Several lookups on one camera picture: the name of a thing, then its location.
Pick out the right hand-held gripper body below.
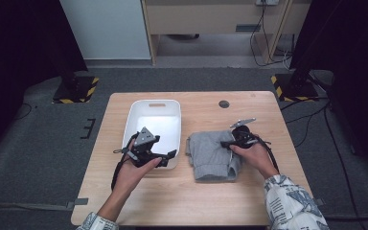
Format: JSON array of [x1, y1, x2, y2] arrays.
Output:
[[229, 117, 258, 149]]

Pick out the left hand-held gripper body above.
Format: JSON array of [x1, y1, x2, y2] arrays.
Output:
[[126, 126, 160, 168]]

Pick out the grey shorts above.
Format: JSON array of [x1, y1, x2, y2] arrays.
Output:
[[185, 129, 242, 183]]

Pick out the white plastic bin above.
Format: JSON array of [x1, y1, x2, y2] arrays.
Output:
[[122, 99, 182, 171]]

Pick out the person's right hand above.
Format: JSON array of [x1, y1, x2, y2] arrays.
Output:
[[229, 140, 279, 180]]

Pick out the person's left hand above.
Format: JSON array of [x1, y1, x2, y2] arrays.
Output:
[[113, 157, 163, 193]]

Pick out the black floor tape marks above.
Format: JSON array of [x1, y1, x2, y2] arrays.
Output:
[[80, 118, 97, 140]]

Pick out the black yellow striped stand base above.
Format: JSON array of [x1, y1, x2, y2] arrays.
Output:
[[52, 76, 100, 104], [270, 72, 320, 104]]

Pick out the grey floor strip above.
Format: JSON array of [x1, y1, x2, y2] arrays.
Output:
[[0, 202, 75, 212]]

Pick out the white panel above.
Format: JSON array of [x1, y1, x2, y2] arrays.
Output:
[[58, 0, 151, 60]]

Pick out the dark curtain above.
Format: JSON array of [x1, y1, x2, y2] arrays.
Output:
[[288, 0, 368, 180], [0, 0, 89, 161]]

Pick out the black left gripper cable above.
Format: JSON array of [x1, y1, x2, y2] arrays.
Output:
[[110, 133, 138, 193]]

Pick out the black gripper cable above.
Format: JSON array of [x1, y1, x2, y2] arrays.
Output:
[[110, 133, 138, 193], [252, 135, 281, 175]]

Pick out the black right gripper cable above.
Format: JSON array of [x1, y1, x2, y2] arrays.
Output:
[[252, 135, 281, 175]]

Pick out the long black floor cable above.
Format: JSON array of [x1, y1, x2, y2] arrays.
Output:
[[281, 95, 363, 230]]

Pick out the thin looped black cable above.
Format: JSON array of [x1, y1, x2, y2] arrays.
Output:
[[12, 102, 37, 122]]

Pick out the black power strip cable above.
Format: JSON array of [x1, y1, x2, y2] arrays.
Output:
[[249, 0, 293, 68]]

